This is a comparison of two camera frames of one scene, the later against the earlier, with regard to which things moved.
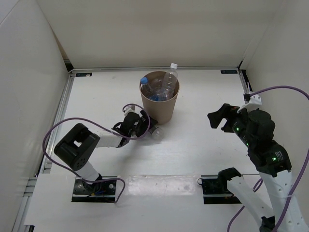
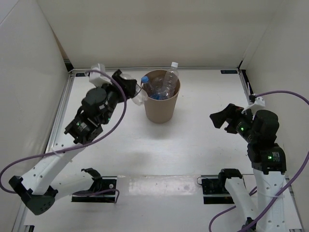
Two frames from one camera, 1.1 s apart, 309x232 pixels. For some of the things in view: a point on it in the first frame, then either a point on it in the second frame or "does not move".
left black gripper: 144,123 to 129,85
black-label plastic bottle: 157,134 to 141,96
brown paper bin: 161,111 does not move
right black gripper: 215,117 does not move
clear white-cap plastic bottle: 169,82 does not move
